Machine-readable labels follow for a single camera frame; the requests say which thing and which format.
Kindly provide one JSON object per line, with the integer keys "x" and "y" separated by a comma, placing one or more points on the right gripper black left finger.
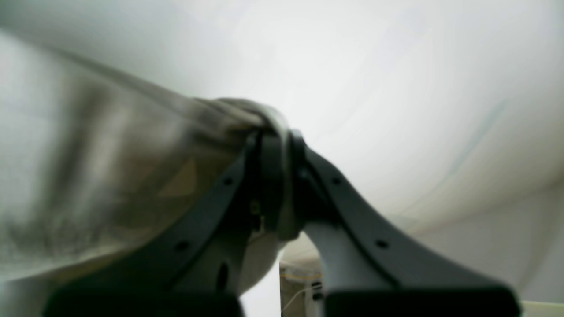
{"x": 194, "y": 268}

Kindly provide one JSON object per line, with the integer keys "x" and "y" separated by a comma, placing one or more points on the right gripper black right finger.
{"x": 373, "y": 269}

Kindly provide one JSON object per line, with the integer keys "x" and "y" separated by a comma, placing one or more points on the beige grey t-shirt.
{"x": 95, "y": 163}

